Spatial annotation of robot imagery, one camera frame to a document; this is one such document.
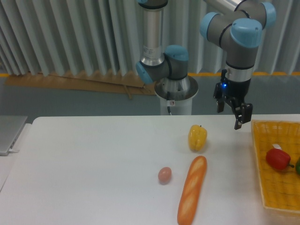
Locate yellow wicker basket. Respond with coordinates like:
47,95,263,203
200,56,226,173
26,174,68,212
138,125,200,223
252,120,300,214

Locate brown egg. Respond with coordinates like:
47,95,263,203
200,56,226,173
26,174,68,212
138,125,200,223
158,167,172,184

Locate black cable on pedestal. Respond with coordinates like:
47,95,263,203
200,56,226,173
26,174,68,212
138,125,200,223
166,91,173,116

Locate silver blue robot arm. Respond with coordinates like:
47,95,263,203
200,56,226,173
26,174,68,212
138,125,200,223
135,0,277,129

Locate orange baguette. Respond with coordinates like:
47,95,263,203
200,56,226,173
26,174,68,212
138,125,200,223
177,156,207,225

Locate yellow bell pepper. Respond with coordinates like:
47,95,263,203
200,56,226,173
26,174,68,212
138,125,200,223
188,125,207,151

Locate green pepper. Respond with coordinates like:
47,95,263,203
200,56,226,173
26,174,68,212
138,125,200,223
295,158,300,175

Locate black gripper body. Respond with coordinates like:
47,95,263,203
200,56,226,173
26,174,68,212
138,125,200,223
213,79,251,103

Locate brown cardboard sheet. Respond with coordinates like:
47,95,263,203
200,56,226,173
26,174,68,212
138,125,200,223
5,73,155,98

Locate red bell pepper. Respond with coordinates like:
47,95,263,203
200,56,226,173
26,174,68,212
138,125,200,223
266,148,294,170

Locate white tag in basket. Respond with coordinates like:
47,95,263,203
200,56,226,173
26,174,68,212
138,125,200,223
272,144,282,150

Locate grey laptop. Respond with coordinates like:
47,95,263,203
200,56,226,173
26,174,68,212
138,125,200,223
0,115,27,156

